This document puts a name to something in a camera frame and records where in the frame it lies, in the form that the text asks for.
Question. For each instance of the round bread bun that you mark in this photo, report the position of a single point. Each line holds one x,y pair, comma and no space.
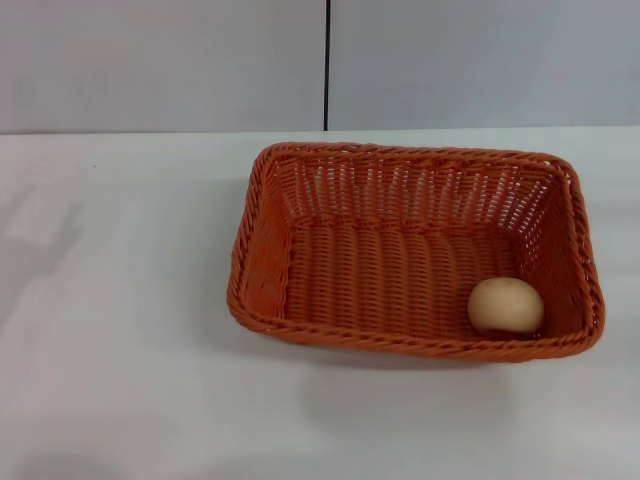
505,305

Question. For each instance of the orange woven plastic basket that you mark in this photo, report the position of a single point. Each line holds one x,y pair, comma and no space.
400,270

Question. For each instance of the black vertical wall strip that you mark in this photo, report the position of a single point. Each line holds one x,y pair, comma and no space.
327,60

